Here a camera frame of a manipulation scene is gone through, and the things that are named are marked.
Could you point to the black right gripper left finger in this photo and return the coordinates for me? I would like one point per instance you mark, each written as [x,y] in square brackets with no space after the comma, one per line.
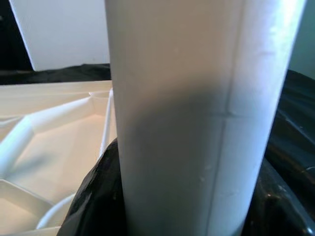
[101,196]

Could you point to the white plastic table top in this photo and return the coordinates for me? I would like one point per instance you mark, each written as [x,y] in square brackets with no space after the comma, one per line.
[49,147]

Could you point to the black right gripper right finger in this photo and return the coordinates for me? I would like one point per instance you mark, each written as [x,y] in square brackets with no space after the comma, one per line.
[273,209]

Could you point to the white plastic table leg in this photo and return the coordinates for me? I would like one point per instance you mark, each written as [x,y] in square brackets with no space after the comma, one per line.
[172,110]

